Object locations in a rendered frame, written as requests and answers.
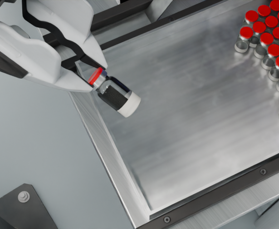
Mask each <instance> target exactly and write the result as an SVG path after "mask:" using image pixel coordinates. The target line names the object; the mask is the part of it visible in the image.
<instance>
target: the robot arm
mask: <svg viewBox="0 0 279 229"><path fill-rule="evenodd" d="M16 1H17V0H0V7H1V6H2V4H3V3H4V2H8V3H15V2H16ZM93 15H94V11H93V8H92V6H91V5H90V4H89V3H88V2H87V1H86V0H22V16H23V18H24V19H25V20H26V21H27V22H29V23H30V24H32V25H33V26H35V27H38V28H43V29H46V30H48V31H49V32H51V33H52V34H53V35H54V36H55V37H56V39H57V40H58V42H59V43H60V44H61V45H63V46H66V47H68V48H70V49H71V50H72V51H73V52H74V53H75V54H76V55H77V56H78V58H79V59H80V61H82V62H84V63H86V64H88V65H90V66H92V67H95V68H99V67H101V68H103V70H105V69H106V68H107V67H108V65H107V62H106V60H105V57H104V55H103V52H102V50H101V47H100V46H99V44H98V42H97V40H96V39H95V37H94V36H93V34H92V33H91V30H90V28H91V24H92V20H93ZM0 72H3V73H5V74H8V75H11V76H14V77H17V78H19V79H22V78H23V79H25V80H29V81H31V82H34V83H37V84H40V85H44V86H48V87H51V88H55V89H59V90H65V91H71V92H84V93H87V92H90V91H91V90H92V89H93V86H92V85H90V84H89V83H88V82H87V81H86V80H85V79H83V78H82V77H81V76H80V75H78V74H77V73H76V72H73V71H71V70H68V69H66V68H64V67H62V66H61V57H60V55H59V53H58V52H57V51H56V50H55V49H54V48H53V47H51V46H50V45H49V44H47V43H46V42H44V41H42V40H39V39H31V38H30V37H29V35H28V34H27V33H26V32H25V31H23V30H22V29H21V28H20V27H19V26H17V25H11V26H8V25H7V24H6V23H4V22H2V21H0Z"/></svg>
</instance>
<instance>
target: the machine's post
mask: <svg viewBox="0 0 279 229"><path fill-rule="evenodd" d="M254 225H255V227H256V229H279V201H277V202H276V203H275V204H274V205H273V206H272V207H271V208H270V209H269V210H267V211H266V212H265V213H264V214H263V215H262V216H261V217H260V218H259V219H258V220H256V221H255V222H254Z"/></svg>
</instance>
